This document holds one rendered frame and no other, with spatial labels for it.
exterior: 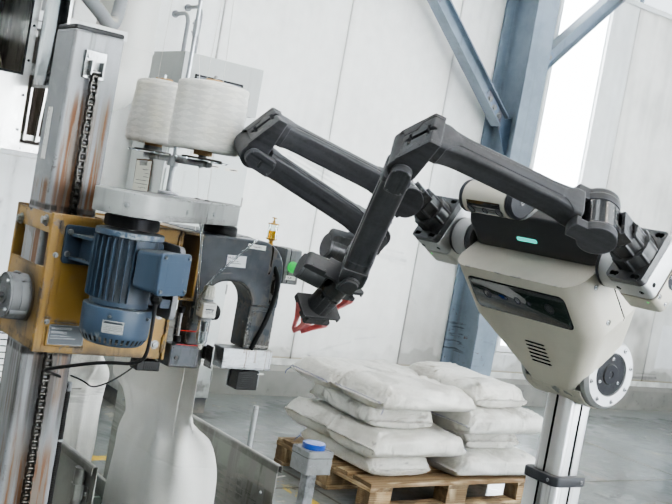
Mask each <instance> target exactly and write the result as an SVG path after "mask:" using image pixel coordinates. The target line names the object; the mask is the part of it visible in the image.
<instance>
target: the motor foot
mask: <svg viewBox="0 0 672 504"><path fill-rule="evenodd" d="M94 233H97V232H96V231H95V228H93V227H86V226H78V225H71V224H68V225H67V226H66V228H65V234H64V240H63V246H62V252H61V258H60V260H61V262H62V263H67V264H76V265H85V266H89V261H90V255H91V249H92V243H93V237H94Z"/></svg>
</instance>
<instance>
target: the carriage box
mask: <svg viewBox="0 0 672 504"><path fill-rule="evenodd" d="M104 217H105V214H103V213H95V218H91V217H84V216H77V215H69V214H62V213H55V212H52V213H49V212H45V211H42V210H39V209H36V208H33V207H29V203H27V202H18V209H17V215H16V221H15V227H14V233H13V239H12V245H11V252H10V258H9V264H8V270H7V271H10V272H13V271H15V270H18V271H20V272H22V273H26V274H28V275H29V276H30V278H31V281H32V301H31V306H30V309H29V312H28V314H27V315H26V317H25V318H24V319H20V320H19V319H6V318H0V331H3V332H4V333H6V334H7V335H9V336H10V337H12V338H13V339H15V340H16V341H18V342H19V343H21V344H23V345H24V346H26V347H27V348H29V349H30V351H31V352H47V353H64V354H81V355H97V356H114V357H131V358H142V357H143V355H144V353H145V350H146V347H147V343H148V338H149V335H148V338H147V340H146V341H145V342H144V343H143V345H141V346H139V347H136V348H117V347H109V346H104V345H99V344H95V343H92V342H90V341H87V340H86V339H84V338H83V345H82V346H70V345H51V344H47V339H48V332H49V326H50V324H57V325H72V326H79V323H80V316H81V309H82V302H83V300H84V299H87V298H89V295H88V294H87V293H85V292H84V291H85V285H86V279H87V273H88V267H89V266H85V265H76V264H67V263H62V262H61V260H60V258H61V252H62V246H63V240H64V234H65V228H66V226H67V225H68V224H71V225H78V226H86V227H93V228H96V225H106V224H105V223H104ZM26 224H27V225H30V226H32V227H35V228H38V229H40V230H43V231H46V232H48V233H49V234H48V241H47V247H46V253H45V259H44V265H39V264H35V263H33V262H31V261H29V260H26V259H24V258H22V257H21V252H22V246H23V240H24V233H25V227H26ZM184 232H185V231H183V230H180V229H176V228H173V227H169V226H166V225H162V224H160V229H159V232H158V233H156V234H160V235H163V236H164V237H165V240H164V241H165V242H168V243H171V244H174V245H178V246H181V247H183V241H184V235H185V234H184ZM169 323H170V320H166V319H164V318H161V317H159V316H157V315H156V318H155V325H154V331H153V337H152V342H151V346H150V350H149V353H148V356H147V357H146V358H148V359H161V360H163V358H164V352H165V346H166V340H167V334H168V329H169Z"/></svg>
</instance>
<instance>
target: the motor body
mask: <svg viewBox="0 0 672 504"><path fill-rule="evenodd" d="M95 231H96V232H97V233H94V237H93V243H92V249H91V255H90V261H89V267H88V273H87V279H86V285H85V291H84V292H85V293H87V294H88V295H89V298H87V299H84V300H83V302H82V309H81V316H80V323H79V330H80V333H81V335H82V337H83V338H84V339H86V340H87V341H90V342H92V343H95V344H99V345H104V346H109V347H117V348H136V347H139V346H141V345H143V343H144V342H145V341H146V340H147V338H148V335H149V329H150V324H151V319H152V309H151V308H148V302H149V296H152V294H151V293H150V292H146V291H143V290H139V289H136V288H134V287H133V278H134V272H135V266H136V260H137V254H138V251H139V250H140V249H152V250H163V249H164V245H163V244H162V243H164V240H165V237H164V236H163V235H160V234H156V233H150V232H142V231H129V230H126V229H123V228H118V227H113V226H109V225H96V228H95Z"/></svg>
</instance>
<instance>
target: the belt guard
mask: <svg viewBox="0 0 672 504"><path fill-rule="evenodd" d="M181 197H182V196H180V197H173V196H168V195H163V194H159V193H154V192H147V191H140V190H133V189H126V188H119V187H112V186H104V185H96V186H95V191H94V197H93V203H92V209H95V210H99V211H103V212H108V213H113V214H118V215H123V216H129V217H135V218H141V219H147V220H154V221H162V222H174V223H191V224H209V225H225V226H232V227H235V226H237V224H238V218H239V212H240V206H239V205H234V204H229V203H223V202H217V201H211V200H210V201H205V200H204V199H200V200H199V199H195V198H190V197H185V198H181ZM188 198H190V199H188Z"/></svg>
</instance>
